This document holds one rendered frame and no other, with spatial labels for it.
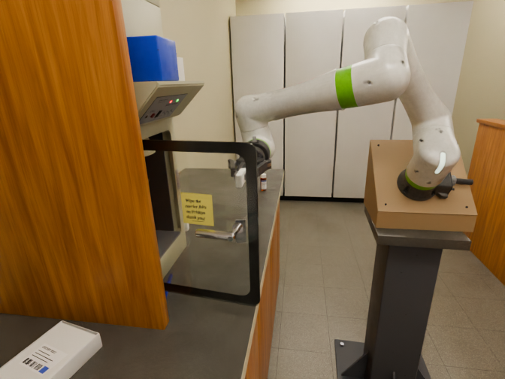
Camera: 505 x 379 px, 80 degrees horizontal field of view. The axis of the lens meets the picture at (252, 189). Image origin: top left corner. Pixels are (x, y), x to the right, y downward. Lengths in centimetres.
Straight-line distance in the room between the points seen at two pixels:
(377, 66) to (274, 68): 290
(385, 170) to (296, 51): 256
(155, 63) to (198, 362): 64
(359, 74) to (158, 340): 83
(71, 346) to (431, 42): 385
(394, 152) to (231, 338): 102
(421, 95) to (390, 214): 45
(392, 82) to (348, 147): 299
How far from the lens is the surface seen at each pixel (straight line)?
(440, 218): 136
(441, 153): 118
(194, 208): 70
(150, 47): 73
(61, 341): 85
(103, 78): 65
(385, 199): 131
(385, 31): 101
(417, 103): 119
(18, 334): 100
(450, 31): 403
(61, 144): 73
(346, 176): 394
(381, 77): 88
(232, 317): 84
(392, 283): 146
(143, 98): 70
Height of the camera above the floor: 150
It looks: 20 degrees down
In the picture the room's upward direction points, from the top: 2 degrees counter-clockwise
